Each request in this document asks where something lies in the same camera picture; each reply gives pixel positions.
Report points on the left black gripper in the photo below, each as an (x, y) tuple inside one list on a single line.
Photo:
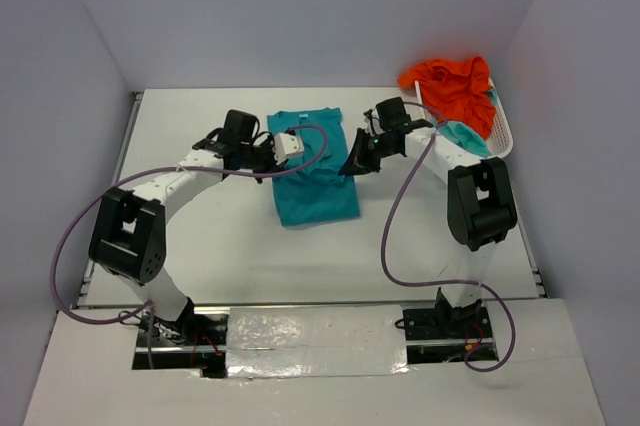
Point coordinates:
[(271, 163)]

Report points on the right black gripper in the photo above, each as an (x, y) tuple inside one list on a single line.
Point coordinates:
[(359, 161)]

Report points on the teal t-shirt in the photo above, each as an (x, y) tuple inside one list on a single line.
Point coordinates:
[(318, 193)]

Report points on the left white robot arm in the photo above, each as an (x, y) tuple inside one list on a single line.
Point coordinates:
[(129, 236)]

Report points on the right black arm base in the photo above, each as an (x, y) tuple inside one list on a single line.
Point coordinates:
[(430, 341)]

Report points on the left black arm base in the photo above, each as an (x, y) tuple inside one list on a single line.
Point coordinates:
[(200, 346)]

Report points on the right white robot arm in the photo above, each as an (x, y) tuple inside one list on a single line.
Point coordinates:
[(480, 206)]

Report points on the light turquoise t-shirt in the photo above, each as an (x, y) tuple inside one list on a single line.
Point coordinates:
[(470, 138)]

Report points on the orange t-shirt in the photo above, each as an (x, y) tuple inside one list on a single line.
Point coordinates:
[(458, 90)]

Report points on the white plastic basket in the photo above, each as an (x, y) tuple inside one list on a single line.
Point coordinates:
[(500, 142)]

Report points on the silver foil tape sheet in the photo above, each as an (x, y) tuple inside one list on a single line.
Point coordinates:
[(345, 341)]

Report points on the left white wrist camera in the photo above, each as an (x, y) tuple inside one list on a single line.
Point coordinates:
[(287, 146)]

